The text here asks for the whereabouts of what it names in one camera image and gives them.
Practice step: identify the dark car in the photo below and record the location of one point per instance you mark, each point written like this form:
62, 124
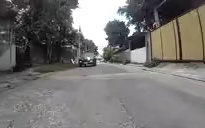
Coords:
87, 61

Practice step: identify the dark round tree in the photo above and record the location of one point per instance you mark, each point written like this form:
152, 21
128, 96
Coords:
116, 32

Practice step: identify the grey asphalt road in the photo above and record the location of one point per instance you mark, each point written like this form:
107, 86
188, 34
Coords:
103, 100

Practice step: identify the dark building with roof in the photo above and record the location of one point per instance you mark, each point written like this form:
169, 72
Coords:
138, 40

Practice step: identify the grass verge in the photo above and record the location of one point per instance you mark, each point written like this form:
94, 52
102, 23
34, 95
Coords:
53, 67

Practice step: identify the low bush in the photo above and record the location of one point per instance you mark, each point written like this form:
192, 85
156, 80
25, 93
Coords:
152, 63

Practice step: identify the row of trees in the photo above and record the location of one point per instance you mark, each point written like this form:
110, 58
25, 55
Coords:
46, 26

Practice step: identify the grey concrete pavement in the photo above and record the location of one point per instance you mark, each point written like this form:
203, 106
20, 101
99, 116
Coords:
186, 70

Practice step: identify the white wall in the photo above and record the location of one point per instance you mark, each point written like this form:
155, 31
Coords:
138, 55

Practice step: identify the trees behind yellow wall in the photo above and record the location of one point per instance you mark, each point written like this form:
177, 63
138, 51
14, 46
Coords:
146, 11

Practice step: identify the yellow panelled wall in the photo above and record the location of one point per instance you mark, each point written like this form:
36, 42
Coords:
186, 38

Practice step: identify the pale wall with gate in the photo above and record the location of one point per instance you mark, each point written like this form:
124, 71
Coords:
1, 56

